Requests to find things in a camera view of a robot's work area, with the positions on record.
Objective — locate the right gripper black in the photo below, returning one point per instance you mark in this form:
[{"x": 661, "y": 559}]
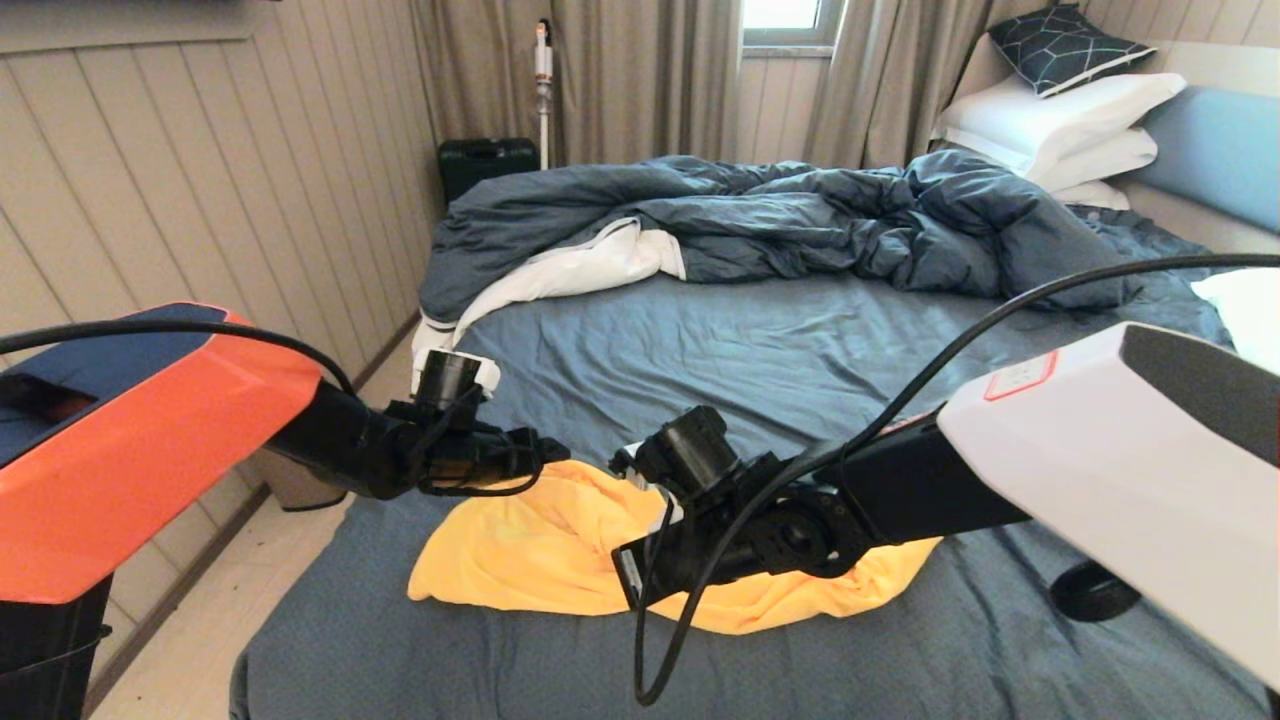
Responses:
[{"x": 690, "y": 565}]

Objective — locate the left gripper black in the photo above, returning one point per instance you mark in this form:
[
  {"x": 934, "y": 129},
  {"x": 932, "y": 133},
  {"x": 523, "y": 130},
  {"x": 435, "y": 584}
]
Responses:
[{"x": 480, "y": 455}]

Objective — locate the yellow printed t-shirt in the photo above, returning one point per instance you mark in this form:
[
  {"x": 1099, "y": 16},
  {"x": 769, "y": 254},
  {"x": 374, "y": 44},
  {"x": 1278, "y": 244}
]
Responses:
[{"x": 540, "y": 550}]

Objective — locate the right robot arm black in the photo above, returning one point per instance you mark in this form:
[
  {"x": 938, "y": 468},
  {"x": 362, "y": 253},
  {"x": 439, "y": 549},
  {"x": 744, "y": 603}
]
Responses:
[{"x": 1100, "y": 470}]

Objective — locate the grey-blue bed sheet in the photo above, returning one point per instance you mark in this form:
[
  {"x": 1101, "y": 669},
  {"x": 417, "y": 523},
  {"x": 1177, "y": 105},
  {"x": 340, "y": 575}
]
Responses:
[{"x": 800, "y": 360}]

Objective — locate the brown trash bin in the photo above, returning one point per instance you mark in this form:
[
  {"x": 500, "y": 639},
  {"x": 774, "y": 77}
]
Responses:
[{"x": 295, "y": 488}]

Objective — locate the dark green hard case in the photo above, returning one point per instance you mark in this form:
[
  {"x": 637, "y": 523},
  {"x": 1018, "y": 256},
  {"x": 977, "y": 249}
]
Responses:
[{"x": 480, "y": 165}]

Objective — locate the dark blue crumpled duvet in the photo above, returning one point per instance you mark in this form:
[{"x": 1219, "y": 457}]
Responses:
[{"x": 800, "y": 215}]

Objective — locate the beige curtain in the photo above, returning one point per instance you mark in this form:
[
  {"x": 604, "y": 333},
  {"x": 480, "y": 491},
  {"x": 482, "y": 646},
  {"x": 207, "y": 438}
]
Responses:
[
  {"x": 640, "y": 80},
  {"x": 880, "y": 80}
]

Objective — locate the white stick vacuum cleaner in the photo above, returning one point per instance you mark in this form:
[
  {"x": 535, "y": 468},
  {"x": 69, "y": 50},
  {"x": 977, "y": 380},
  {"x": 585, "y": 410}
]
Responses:
[{"x": 544, "y": 65}]

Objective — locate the large white pillow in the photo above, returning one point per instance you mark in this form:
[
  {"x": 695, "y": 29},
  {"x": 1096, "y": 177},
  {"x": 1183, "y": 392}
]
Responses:
[{"x": 1050, "y": 115}]

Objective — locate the dark patterned cushion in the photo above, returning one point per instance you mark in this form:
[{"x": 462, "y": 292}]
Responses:
[{"x": 1060, "y": 48}]

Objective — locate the blue headboard cushion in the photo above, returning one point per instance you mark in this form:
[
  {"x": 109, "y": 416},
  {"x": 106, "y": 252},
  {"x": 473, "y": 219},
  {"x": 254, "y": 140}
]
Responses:
[{"x": 1220, "y": 155}]

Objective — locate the window with grey frame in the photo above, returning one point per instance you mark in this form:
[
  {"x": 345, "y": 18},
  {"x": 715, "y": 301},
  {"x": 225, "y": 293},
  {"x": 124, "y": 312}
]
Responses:
[{"x": 780, "y": 12}]

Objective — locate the beige headboard frame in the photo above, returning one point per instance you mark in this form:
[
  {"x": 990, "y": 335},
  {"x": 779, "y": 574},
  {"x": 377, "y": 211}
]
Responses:
[{"x": 1200, "y": 225}]

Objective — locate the black wall screen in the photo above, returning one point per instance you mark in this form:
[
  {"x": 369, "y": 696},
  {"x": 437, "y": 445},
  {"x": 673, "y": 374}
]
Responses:
[{"x": 100, "y": 1}]

